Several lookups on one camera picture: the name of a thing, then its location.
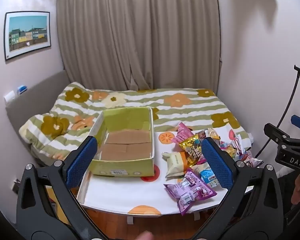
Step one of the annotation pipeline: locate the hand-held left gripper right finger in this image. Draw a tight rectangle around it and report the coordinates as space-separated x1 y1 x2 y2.
190 137 285 240

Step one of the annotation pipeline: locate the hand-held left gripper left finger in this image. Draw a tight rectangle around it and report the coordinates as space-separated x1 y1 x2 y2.
15 135 108 240

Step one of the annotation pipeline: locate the light blue snack packet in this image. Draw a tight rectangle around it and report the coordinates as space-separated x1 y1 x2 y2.
190 162 222 188

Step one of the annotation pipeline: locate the gold yellow snack packet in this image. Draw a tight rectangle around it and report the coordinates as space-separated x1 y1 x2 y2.
179 134 207 168

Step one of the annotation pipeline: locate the white red snack packet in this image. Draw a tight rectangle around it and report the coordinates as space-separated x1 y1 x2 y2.
227 129 245 153

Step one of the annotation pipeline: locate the orange silver snack packet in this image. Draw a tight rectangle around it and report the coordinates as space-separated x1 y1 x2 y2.
206 128 222 140

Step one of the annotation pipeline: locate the clear snack packet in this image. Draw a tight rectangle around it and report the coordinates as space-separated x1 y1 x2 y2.
236 152 264 168

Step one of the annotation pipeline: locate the purple snack packet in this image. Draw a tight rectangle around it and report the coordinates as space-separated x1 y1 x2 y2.
164 169 218 216

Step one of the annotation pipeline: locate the cream bread packet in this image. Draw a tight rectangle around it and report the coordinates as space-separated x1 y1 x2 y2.
161 151 190 179

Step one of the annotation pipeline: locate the green cardboard box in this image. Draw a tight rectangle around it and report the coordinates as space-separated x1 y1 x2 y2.
89 106 156 177

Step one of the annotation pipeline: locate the pink snack packet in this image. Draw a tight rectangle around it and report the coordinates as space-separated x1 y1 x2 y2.
170 122 193 144

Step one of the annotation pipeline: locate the person's right hand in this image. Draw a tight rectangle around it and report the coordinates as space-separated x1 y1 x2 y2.
291 174 300 200

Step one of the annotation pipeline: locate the persimmon print tablecloth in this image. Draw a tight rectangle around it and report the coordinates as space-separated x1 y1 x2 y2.
76 124 255 217

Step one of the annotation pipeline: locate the floral striped blanket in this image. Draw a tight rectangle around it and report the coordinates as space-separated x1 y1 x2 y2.
19 81 253 160

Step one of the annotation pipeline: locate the white table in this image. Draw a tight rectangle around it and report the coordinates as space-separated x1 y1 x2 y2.
126 205 200 225

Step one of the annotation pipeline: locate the grey headboard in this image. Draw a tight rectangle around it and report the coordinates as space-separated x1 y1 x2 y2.
5 70 70 160

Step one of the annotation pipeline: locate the black pole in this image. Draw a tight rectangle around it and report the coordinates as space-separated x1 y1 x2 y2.
214 0 223 93

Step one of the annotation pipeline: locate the framed houses picture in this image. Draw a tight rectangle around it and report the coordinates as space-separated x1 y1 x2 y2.
4 11 52 61

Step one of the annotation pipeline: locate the beige curtain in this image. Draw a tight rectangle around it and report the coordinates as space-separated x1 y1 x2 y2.
55 0 222 93

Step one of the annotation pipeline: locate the white wall switch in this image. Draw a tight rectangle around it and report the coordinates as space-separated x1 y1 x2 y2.
4 91 17 103

